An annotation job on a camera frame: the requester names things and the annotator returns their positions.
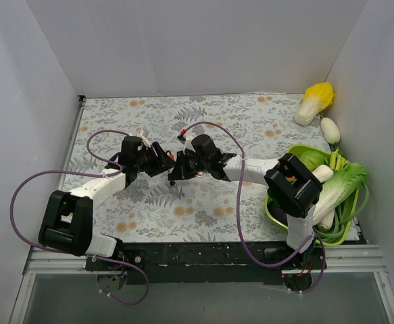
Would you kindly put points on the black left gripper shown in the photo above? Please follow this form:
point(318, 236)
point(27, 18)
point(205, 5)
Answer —
point(157, 158)

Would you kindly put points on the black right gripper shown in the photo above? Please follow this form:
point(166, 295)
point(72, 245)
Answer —
point(186, 165)

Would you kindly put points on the orange black padlock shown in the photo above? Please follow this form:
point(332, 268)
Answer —
point(170, 155)

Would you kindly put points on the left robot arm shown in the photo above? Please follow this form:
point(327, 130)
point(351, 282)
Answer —
point(68, 221)

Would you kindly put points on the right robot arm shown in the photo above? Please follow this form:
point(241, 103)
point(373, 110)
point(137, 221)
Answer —
point(291, 184)

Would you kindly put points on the floral table mat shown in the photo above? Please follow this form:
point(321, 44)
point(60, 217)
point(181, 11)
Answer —
point(201, 209)

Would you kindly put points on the purple eggplant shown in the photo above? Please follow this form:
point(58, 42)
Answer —
point(279, 215)

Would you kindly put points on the green plastic basket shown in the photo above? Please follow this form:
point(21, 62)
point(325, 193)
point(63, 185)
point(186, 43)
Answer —
point(334, 229)

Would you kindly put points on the green round cabbage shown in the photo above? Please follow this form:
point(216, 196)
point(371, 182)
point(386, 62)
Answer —
point(312, 159)

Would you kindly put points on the white bok choy stalk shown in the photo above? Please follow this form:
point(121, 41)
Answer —
point(323, 173)

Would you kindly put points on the white radish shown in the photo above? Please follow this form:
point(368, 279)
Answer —
point(330, 130)

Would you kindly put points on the yellow white napa cabbage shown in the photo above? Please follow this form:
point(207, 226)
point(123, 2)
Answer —
point(315, 99)

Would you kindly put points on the green leafy lettuce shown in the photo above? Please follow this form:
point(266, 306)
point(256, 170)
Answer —
point(347, 178)

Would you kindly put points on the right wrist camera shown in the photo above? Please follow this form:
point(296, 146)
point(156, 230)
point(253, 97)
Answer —
point(186, 141)

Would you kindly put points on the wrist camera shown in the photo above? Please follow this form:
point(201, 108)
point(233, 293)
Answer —
point(186, 141)
point(144, 135)

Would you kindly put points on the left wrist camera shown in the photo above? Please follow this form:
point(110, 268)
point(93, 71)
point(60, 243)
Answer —
point(144, 135)

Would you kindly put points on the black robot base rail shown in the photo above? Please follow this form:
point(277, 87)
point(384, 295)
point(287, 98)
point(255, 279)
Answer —
point(216, 262)

